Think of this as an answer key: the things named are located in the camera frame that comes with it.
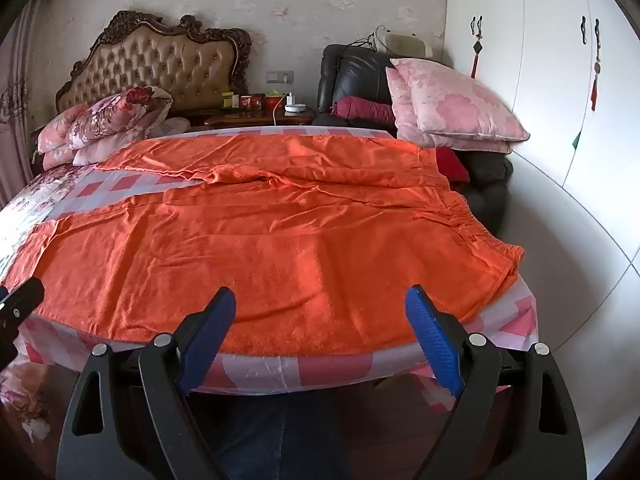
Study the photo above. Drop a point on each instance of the white charger plug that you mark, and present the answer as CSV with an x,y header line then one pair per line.
x,y
291,98

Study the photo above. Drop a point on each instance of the white wardrobe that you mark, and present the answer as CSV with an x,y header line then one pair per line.
x,y
540,60

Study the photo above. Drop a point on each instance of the red knot tassel ornament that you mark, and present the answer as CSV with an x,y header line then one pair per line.
x,y
476,50

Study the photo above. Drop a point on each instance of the pink checkered bed cover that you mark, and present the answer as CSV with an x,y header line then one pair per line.
x,y
300,375

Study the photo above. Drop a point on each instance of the orange towel blanket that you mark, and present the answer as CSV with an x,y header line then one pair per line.
x,y
300,260

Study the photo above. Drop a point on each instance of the large pink floral pillow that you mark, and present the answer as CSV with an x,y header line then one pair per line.
x,y
402,110
460,100

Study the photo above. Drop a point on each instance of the folded floral quilt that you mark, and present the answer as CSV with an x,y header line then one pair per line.
x,y
100,120

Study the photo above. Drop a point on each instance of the beige appliance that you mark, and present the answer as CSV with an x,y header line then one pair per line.
x,y
407,45

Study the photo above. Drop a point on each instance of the black leather armchair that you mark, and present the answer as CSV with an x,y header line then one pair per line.
x,y
360,75

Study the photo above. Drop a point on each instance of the dark red cushion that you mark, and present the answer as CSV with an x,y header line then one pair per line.
x,y
365,110

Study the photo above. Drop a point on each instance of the person's legs in jeans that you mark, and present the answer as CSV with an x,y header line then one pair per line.
x,y
260,440

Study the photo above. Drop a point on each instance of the dark grey cloth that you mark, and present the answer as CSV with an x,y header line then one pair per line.
x,y
487,167

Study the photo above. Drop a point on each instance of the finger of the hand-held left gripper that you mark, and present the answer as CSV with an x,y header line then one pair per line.
x,y
22,302

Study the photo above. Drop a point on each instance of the red cloth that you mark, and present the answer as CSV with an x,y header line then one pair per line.
x,y
451,165

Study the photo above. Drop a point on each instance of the white round device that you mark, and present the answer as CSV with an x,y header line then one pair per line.
x,y
295,108

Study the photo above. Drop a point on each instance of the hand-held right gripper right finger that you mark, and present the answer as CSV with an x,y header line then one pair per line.
x,y
435,340

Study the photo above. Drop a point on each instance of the wall socket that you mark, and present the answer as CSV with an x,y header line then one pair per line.
x,y
280,77

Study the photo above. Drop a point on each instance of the red tin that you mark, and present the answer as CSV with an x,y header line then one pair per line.
x,y
251,102

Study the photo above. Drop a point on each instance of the wooden nightstand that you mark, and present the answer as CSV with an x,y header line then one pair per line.
x,y
250,119

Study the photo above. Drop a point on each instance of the tufted carved wooden headboard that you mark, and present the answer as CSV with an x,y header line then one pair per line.
x,y
165,65

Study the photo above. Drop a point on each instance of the long red tassel ornament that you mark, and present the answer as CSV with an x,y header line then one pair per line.
x,y
595,80

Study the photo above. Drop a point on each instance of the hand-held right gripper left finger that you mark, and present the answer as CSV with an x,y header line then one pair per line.
x,y
215,330

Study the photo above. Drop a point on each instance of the pale pink pillow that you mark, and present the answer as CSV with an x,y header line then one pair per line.
x,y
170,126

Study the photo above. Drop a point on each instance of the green yellow box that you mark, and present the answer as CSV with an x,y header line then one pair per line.
x,y
230,100

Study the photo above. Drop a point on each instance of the striped floral curtain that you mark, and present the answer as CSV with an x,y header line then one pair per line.
x,y
15,110

